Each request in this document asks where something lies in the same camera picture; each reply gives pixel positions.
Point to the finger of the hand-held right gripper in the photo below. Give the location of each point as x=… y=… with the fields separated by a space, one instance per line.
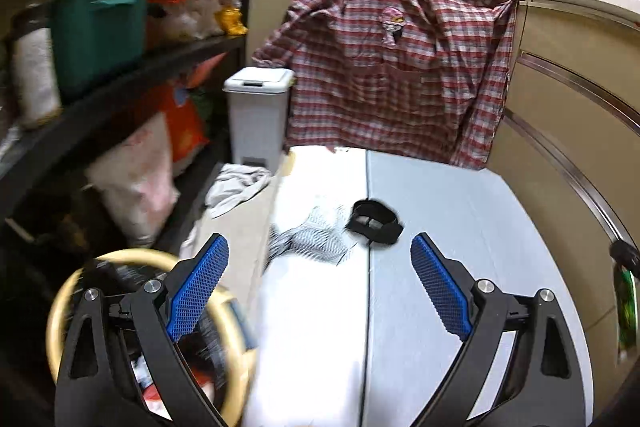
x=625 y=254

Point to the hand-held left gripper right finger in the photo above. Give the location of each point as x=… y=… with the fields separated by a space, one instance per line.
x=440 y=289

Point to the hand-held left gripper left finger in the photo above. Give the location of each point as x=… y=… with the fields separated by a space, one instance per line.
x=197 y=289

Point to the green packet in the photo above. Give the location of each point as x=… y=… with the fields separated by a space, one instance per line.
x=625 y=312

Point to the yellow rim trash basket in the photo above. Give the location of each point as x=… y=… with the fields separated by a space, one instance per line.
x=120 y=277

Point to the grey cloth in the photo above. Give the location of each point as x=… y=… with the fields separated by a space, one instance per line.
x=235 y=189

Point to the white pink printed bag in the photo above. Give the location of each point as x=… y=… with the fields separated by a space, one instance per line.
x=135 y=187

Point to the black white patterned paper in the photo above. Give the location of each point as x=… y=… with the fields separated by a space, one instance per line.
x=310 y=242

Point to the large orange sack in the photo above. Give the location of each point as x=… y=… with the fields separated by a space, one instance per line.
x=185 y=132

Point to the beige drawer cabinet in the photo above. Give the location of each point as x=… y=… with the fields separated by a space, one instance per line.
x=550 y=107

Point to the white lidded bin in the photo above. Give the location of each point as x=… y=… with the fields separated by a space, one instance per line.
x=255 y=122

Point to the red plaid shirt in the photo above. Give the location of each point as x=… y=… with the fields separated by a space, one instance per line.
x=390 y=82

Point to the black shelf rack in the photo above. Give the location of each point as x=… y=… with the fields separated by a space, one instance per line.
x=175 y=57

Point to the green storage box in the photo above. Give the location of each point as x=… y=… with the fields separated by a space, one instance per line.
x=100 y=42

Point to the spice jar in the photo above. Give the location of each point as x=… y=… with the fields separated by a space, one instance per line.
x=32 y=72

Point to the white plastic bags bundle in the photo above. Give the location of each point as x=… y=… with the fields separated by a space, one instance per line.
x=195 y=16

